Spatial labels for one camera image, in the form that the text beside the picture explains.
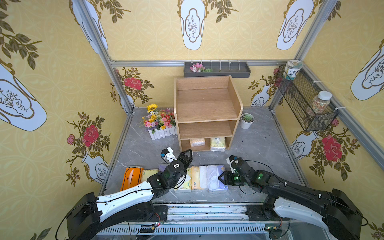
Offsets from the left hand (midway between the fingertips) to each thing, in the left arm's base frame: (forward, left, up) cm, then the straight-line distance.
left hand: (187, 151), depth 79 cm
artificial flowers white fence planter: (+21, +17, -2) cm, 27 cm away
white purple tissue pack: (-14, -14, -10) cm, 22 cm away
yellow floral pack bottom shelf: (+9, -19, -9) cm, 23 cm away
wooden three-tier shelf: (+15, -11, +15) cm, 24 cm away
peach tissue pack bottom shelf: (+12, -6, -11) cm, 17 cm away
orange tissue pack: (-9, +29, -9) cm, 32 cm away
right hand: (-9, -18, -12) cm, 24 cm away
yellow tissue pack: (-14, 0, -11) cm, 17 cm away
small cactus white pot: (+27, -41, -8) cm, 50 cm away
